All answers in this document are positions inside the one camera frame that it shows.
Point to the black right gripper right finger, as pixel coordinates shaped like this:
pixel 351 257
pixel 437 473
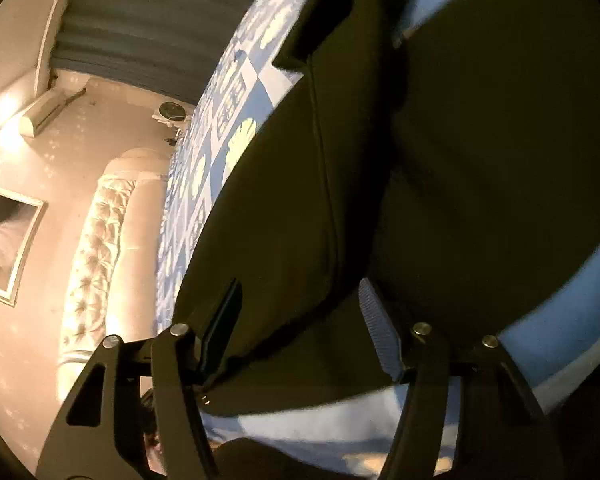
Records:
pixel 501 431

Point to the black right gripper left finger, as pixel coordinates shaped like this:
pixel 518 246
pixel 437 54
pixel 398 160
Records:
pixel 97 433

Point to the black pants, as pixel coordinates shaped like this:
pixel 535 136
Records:
pixel 458 170

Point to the blue patterned bedsheet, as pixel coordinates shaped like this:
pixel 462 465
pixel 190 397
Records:
pixel 555 345

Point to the cream tufted headboard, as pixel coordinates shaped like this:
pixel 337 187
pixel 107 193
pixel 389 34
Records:
pixel 112 283

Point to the small table fan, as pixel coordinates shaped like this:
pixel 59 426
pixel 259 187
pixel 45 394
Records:
pixel 170 113

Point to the dark green curtain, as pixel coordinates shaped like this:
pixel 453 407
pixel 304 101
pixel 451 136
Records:
pixel 170 47

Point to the framed wall picture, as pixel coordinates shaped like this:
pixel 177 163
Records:
pixel 20 216

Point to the white wall air conditioner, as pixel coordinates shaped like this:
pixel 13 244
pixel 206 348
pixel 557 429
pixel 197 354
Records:
pixel 43 111

